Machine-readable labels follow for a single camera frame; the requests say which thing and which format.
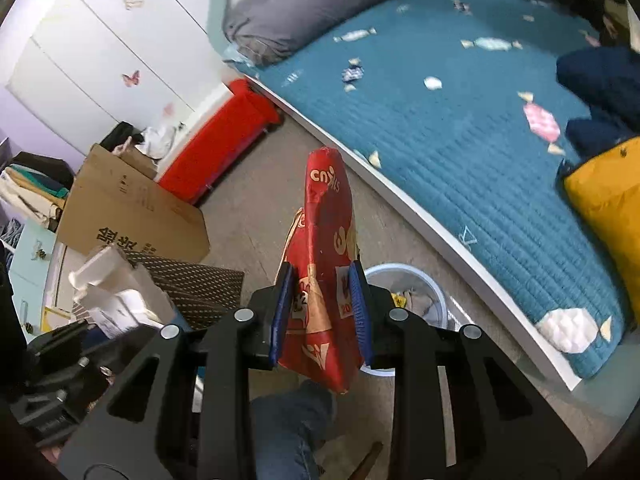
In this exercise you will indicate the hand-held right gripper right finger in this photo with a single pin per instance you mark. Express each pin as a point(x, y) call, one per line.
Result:
point(359, 310)

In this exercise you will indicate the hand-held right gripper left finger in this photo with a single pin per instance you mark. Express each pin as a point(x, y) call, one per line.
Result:
point(282, 310)

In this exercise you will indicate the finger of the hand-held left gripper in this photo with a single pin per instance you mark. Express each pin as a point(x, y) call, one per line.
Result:
point(60, 336)

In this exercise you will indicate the red snack bag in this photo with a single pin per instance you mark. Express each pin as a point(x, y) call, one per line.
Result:
point(325, 260)

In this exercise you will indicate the blue plastic bin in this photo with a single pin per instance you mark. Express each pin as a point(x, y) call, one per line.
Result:
point(420, 305)

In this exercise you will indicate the white paper packaging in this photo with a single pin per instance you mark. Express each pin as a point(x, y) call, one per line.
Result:
point(120, 295)

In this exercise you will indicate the low white cabinet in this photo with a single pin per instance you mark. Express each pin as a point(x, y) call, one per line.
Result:
point(57, 280)

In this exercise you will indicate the white and teal stair cabinet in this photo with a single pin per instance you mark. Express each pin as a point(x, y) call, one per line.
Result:
point(35, 260)

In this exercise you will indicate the brown polka dot round table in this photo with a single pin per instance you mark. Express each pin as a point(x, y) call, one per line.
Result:
point(200, 285)

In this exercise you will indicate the light blue bunk bed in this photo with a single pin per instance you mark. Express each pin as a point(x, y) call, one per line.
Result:
point(425, 225)

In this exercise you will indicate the person's leg in jeans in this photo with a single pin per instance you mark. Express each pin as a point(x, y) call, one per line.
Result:
point(290, 430)

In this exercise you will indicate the brown cardboard box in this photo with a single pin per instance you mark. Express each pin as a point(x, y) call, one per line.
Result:
point(135, 210)

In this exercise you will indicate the row of hanging clothes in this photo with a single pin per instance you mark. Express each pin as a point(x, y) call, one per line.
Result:
point(30, 190)

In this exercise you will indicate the red storage bench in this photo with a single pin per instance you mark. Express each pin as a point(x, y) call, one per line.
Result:
point(215, 145)

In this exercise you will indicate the teal candy print bed sheet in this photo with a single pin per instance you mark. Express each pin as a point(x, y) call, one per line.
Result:
point(440, 135)

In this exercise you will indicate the black garment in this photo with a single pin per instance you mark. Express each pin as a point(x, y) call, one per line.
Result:
point(117, 135)

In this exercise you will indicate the white plastic bag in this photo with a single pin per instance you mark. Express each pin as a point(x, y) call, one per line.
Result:
point(155, 140)

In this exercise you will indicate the yellow garment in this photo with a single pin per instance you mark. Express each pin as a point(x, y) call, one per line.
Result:
point(610, 210)

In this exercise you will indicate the grey folded quilt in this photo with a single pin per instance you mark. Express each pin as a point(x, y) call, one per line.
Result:
point(310, 10)

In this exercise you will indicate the white wardrobe with butterfly stickers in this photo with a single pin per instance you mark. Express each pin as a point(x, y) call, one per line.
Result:
point(100, 35)

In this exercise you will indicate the navy garment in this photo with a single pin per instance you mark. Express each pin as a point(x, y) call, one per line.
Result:
point(600, 90)

